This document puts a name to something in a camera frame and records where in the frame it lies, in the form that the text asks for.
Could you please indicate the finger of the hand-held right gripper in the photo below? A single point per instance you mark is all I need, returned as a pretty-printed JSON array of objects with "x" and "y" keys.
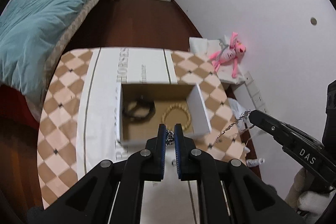
[{"x": 265, "y": 121}]

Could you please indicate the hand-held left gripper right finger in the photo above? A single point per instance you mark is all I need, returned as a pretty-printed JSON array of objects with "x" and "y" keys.
[{"x": 178, "y": 145}]

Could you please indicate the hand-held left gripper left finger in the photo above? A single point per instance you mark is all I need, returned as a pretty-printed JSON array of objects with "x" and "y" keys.
[{"x": 162, "y": 140}]

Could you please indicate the white cardboard box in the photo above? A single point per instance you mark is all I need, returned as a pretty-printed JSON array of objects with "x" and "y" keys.
[{"x": 202, "y": 108}]

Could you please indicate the white plastic bag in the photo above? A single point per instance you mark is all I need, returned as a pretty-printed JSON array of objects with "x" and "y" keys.
[{"x": 236, "y": 108}]

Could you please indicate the white fluffy stool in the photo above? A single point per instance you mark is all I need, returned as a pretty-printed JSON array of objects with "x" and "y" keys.
[{"x": 307, "y": 200}]

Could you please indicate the pink plush toy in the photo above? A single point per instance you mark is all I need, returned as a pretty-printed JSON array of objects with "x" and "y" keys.
[{"x": 228, "y": 54}]

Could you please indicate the checkered tablecloth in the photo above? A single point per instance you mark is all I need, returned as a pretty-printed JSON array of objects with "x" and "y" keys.
[{"x": 71, "y": 98}]

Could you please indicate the bed with patterned mattress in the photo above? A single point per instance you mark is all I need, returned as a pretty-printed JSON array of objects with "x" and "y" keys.
[{"x": 78, "y": 16}]

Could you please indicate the blue duvet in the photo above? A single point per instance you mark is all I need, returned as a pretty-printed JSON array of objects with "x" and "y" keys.
[{"x": 34, "y": 19}]

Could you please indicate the white wall socket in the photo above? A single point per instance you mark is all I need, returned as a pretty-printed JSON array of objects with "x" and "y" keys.
[{"x": 256, "y": 94}]

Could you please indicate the round wall hole cover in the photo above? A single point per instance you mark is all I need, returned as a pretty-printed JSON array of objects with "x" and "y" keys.
[{"x": 313, "y": 21}]

